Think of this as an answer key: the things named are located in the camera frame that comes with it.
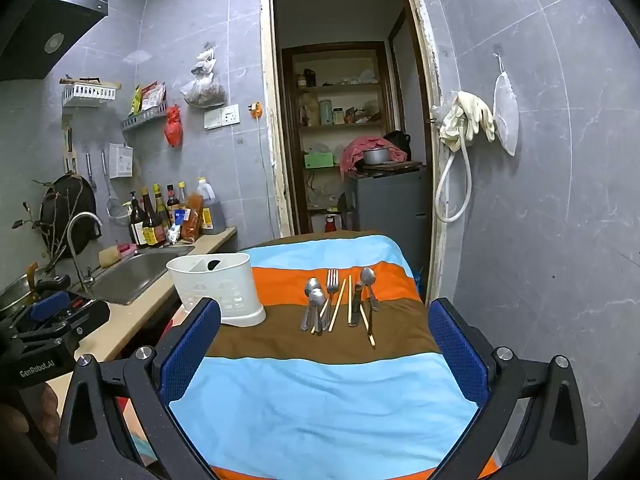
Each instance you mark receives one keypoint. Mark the hanging wooden cutting board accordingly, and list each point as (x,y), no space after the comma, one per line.
(66,150)

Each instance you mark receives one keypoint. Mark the small bottle yellow cap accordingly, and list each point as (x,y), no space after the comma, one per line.
(182,195)

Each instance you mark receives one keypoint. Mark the black bag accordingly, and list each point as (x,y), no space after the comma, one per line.
(397,142)

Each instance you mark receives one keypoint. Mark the black range hood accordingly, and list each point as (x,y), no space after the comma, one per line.
(45,40)

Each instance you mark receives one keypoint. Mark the white jar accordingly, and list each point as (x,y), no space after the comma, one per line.
(338,116)

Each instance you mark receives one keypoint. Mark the striped cloth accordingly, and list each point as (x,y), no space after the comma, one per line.
(325,400)

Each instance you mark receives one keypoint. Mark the yellow green snack packet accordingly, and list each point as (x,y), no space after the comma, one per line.
(136,101)

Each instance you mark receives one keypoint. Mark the large dark liquid jug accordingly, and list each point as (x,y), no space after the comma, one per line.
(212,210)

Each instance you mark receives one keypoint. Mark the white wall basket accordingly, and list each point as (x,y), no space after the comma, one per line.
(90,92)

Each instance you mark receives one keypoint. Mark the green box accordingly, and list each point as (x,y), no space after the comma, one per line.
(319,160)

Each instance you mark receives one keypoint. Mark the wooden shelf unit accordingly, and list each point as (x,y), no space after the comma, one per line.
(340,85)

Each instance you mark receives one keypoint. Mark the wall socket panel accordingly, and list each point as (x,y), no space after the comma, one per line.
(222,116)

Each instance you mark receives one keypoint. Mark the blue white packet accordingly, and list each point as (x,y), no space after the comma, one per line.
(176,232)

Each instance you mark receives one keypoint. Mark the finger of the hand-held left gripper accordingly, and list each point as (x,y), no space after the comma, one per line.
(52,284)
(50,306)

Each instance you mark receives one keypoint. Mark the hanging metal spatula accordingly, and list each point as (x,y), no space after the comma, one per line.
(90,170)

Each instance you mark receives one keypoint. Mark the metal strainer ladle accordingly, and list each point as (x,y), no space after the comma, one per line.
(117,210)

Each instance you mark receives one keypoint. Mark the dark sauce bottle yellow label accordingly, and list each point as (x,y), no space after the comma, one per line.
(150,225)

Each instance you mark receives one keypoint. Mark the black wok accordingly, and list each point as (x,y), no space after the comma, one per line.
(70,210)

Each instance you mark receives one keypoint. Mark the red cloth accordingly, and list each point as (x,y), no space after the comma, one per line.
(352,152)

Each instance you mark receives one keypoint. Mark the sauce bottle red cap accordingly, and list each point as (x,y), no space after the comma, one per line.
(172,197)

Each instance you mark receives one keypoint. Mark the clear bag of dried goods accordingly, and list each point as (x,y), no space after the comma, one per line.
(202,87)

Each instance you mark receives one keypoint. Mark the white door frame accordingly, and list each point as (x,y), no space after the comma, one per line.
(267,110)

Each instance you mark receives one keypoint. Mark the red snack packet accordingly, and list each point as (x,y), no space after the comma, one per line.
(152,96)

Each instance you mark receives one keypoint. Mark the person's left hand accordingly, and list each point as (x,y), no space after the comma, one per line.
(46,405)

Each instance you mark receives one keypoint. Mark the tall sauce bottle yellow cap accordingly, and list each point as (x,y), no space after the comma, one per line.
(161,210)

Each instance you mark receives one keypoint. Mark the metal fork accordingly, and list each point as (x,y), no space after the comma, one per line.
(333,280)

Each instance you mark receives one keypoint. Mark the steel cooking pot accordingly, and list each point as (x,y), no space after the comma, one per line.
(15,292)

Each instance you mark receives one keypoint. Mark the pink cloth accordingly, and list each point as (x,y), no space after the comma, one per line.
(127,249)

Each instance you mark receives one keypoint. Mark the green jar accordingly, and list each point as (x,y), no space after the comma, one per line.
(325,112)

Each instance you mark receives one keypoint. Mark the dark pump bottle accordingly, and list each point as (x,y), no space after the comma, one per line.
(135,225)

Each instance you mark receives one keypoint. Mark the grey cabinet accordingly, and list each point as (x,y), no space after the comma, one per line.
(390,205)

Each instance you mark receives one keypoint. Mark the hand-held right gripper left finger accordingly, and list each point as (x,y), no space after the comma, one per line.
(192,345)

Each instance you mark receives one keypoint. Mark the metal spoon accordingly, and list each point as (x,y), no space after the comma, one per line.
(312,286)
(317,298)
(368,276)

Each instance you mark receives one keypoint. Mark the white plastic utensil holder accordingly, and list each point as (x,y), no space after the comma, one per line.
(225,290)

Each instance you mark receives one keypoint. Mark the orange plug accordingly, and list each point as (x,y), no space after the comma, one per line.
(255,109)

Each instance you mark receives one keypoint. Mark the metal pot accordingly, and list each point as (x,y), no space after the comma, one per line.
(376,156)

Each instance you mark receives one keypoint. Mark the cream rubber gloves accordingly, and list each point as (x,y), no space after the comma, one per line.
(467,112)

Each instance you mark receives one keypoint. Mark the tan sponge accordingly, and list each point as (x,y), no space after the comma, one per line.
(110,256)

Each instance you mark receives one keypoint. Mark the orange packet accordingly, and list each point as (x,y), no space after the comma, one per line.
(192,217)

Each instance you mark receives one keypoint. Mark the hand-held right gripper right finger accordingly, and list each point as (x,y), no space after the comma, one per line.
(457,350)

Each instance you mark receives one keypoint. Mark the metal faucet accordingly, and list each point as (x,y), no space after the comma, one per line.
(75,240)

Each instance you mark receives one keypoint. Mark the red plastic bag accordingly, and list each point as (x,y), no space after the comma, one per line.
(173,127)

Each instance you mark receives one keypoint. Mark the wooden chopstick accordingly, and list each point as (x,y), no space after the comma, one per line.
(349,300)
(368,327)
(338,305)
(320,317)

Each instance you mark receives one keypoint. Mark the bare plant branch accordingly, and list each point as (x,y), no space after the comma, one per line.
(52,240)

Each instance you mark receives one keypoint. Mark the metal wall shelf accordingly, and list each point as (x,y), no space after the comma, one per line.
(145,117)

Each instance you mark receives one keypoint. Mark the steel sink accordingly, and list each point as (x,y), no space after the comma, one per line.
(135,272)

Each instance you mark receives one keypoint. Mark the dark wooden board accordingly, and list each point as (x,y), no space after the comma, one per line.
(395,165)

